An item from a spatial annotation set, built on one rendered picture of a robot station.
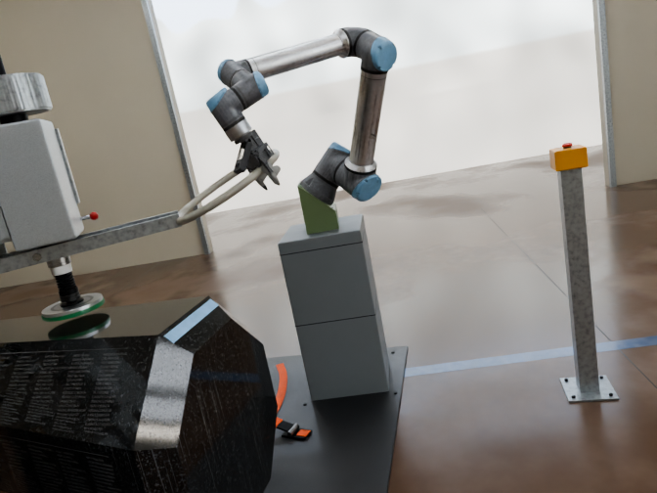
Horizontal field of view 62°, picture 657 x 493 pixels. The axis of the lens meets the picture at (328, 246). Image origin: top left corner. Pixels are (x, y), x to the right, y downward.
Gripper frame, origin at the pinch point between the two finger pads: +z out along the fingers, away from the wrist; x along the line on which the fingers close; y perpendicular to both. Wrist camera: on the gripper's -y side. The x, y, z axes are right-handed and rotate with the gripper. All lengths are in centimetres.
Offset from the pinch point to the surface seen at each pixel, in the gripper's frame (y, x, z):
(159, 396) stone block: -77, 1, 26
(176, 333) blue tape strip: -58, 7, 17
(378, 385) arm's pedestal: 15, 38, 119
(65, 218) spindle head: -51, 40, -30
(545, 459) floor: 0, -47, 136
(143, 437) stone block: -88, -1, 30
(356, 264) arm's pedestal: 36, 26, 60
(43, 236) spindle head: -59, 44, -29
